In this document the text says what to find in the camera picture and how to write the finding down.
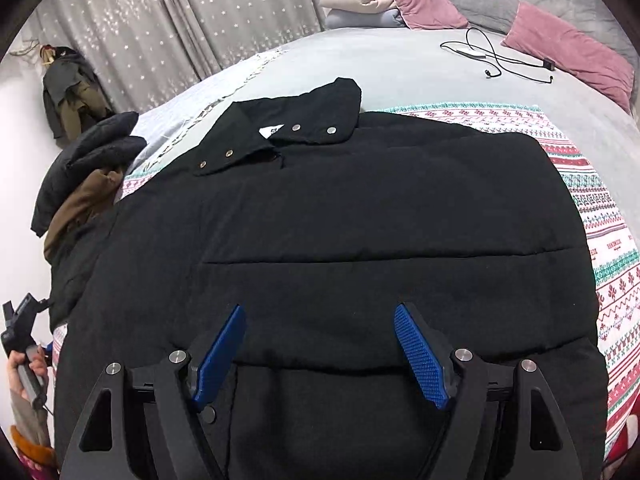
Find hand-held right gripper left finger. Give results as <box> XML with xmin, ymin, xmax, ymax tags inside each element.
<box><xmin>60</xmin><ymin>304</ymin><xmax>247</xmax><ymax>480</ymax></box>

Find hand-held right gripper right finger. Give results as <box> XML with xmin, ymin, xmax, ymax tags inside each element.
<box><xmin>394</xmin><ymin>302</ymin><xmax>583</xmax><ymax>480</ymax></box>

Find black padded coat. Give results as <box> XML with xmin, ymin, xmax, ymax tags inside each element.
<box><xmin>50</xmin><ymin>77</ymin><xmax>608</xmax><ymax>480</ymax></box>

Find person's left hand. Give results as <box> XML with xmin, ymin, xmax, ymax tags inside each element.
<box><xmin>7</xmin><ymin>347</ymin><xmax>49</xmax><ymax>401</ymax></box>

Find brown garment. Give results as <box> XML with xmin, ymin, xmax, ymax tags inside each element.
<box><xmin>44</xmin><ymin>169</ymin><xmax>125</xmax><ymax>263</ymax></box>

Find dark grey puffer jacket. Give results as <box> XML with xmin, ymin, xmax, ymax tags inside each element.
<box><xmin>31</xmin><ymin>111</ymin><xmax>147</xmax><ymax>237</ymax></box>

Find red green patterned blanket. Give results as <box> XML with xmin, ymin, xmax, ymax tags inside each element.
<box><xmin>52</xmin><ymin>102</ymin><xmax>640</xmax><ymax>463</ymax></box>

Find hanging dark coats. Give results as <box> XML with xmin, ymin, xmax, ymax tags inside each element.
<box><xmin>40</xmin><ymin>45</ymin><xmax>114</xmax><ymax>148</ymax></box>

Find white fringed blanket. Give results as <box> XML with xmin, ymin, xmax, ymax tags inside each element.
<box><xmin>125</xmin><ymin>47</ymin><xmax>286</xmax><ymax>172</ymax></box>

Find grey bedspread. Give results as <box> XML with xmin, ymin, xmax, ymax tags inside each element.
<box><xmin>185</xmin><ymin>22</ymin><xmax>640</xmax><ymax>241</ymax></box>

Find grey star print curtain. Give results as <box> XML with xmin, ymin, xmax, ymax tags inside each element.
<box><xmin>10</xmin><ymin>0</ymin><xmax>326</xmax><ymax>116</ymax></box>

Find pink velvet pillow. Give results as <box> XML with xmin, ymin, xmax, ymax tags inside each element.
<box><xmin>501</xmin><ymin>1</ymin><xmax>634</xmax><ymax>113</ymax></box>
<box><xmin>351</xmin><ymin>0</ymin><xmax>469</xmax><ymax>31</ymax></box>

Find grey blue pillow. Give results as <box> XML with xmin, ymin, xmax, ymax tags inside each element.
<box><xmin>325</xmin><ymin>7</ymin><xmax>406</xmax><ymax>31</ymax></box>

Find black cable with white charger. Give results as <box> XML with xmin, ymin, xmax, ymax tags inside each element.
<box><xmin>440</xmin><ymin>27</ymin><xmax>501</xmax><ymax>79</ymax></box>

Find black cable with adapter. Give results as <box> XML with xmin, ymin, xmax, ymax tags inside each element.
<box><xmin>492</xmin><ymin>57</ymin><xmax>557</xmax><ymax>84</ymax></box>

